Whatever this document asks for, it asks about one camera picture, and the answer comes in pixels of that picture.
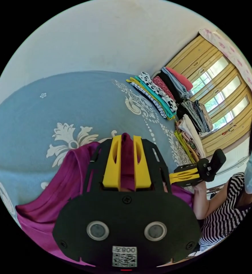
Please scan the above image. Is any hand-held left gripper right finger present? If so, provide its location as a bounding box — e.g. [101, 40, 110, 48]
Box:
[133, 135, 152, 191]

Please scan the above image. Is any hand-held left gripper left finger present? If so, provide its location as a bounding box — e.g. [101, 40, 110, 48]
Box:
[102, 135, 122, 191]

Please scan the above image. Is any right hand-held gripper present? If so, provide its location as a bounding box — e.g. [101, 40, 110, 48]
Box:
[169, 158, 217, 188]

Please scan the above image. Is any purple sleeveless top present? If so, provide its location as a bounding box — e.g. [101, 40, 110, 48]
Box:
[15, 132, 195, 268]

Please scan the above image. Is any person's right forearm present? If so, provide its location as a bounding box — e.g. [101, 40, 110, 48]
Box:
[193, 190, 211, 220]

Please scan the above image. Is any person's right hand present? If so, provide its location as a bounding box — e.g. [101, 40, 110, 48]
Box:
[191, 181, 207, 195]

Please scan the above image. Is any yellow wooden cupboard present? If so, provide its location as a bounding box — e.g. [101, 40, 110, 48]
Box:
[164, 35, 252, 157]

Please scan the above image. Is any person's body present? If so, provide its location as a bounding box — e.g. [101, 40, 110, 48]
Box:
[197, 107, 252, 254]

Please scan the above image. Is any pile of clothes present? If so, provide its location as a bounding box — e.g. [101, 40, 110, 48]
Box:
[126, 67, 214, 165]

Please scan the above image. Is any bed with blue printed sheet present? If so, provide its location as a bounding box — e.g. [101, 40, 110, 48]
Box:
[0, 70, 196, 228]

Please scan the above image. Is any pink floral cloth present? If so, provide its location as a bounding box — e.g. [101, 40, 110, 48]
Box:
[198, 28, 252, 108]

